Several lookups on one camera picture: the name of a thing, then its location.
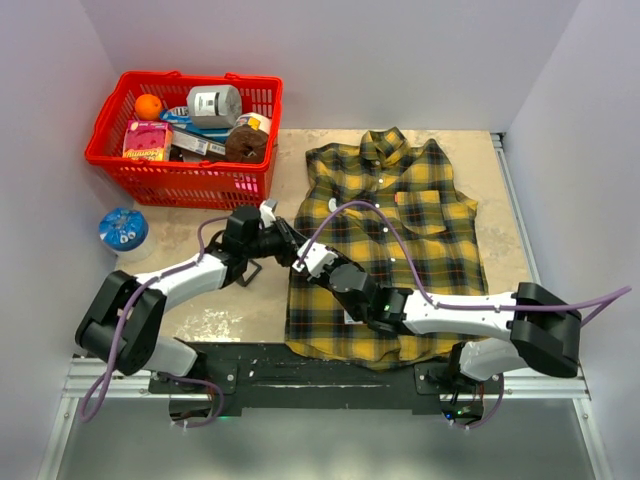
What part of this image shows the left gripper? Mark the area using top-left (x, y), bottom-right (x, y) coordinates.
top-left (244, 216), bottom-right (310, 267)

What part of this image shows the yellow plaid shirt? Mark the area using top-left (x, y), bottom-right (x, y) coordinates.
top-left (285, 127), bottom-right (488, 370)

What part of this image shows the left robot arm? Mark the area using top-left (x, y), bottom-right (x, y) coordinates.
top-left (75, 206), bottom-right (306, 392)

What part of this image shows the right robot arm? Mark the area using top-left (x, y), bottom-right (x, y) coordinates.
top-left (294, 259), bottom-right (581, 393)

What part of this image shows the black brooch display stand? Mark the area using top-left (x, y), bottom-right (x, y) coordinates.
top-left (235, 259), bottom-right (263, 288)

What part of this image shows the brown chocolate donut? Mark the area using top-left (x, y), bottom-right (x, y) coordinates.
top-left (225, 125), bottom-right (268, 164)

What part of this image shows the white paper cup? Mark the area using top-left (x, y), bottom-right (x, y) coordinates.
top-left (234, 112), bottom-right (272, 135)

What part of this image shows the red plastic shopping basket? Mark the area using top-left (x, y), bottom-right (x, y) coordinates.
top-left (84, 71), bottom-right (283, 210)

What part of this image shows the blue white flat box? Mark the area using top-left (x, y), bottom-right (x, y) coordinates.
top-left (159, 106), bottom-right (231, 158)

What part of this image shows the grey cylindrical can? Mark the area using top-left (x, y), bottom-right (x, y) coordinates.
top-left (187, 84), bottom-right (242, 129)

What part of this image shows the blue lidded plastic tub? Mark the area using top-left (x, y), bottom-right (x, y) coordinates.
top-left (98, 207), bottom-right (153, 262)

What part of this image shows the pink snack box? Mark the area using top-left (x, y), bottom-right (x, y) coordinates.
top-left (122, 120), bottom-right (173, 162)

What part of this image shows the orange fruit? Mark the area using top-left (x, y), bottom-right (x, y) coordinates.
top-left (134, 94), bottom-right (164, 121)

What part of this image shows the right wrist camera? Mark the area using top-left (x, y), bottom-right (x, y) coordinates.
top-left (291, 241), bottom-right (338, 273)

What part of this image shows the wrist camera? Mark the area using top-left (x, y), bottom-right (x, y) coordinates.
top-left (291, 241), bottom-right (338, 273)
top-left (259, 198), bottom-right (278, 228)

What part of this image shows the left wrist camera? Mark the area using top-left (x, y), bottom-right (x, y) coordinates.
top-left (259, 198), bottom-right (278, 228)

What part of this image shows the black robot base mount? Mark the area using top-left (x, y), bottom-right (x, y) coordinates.
top-left (147, 340), bottom-right (506, 417)

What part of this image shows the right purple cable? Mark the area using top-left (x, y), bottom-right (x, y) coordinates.
top-left (297, 201), bottom-right (633, 326)

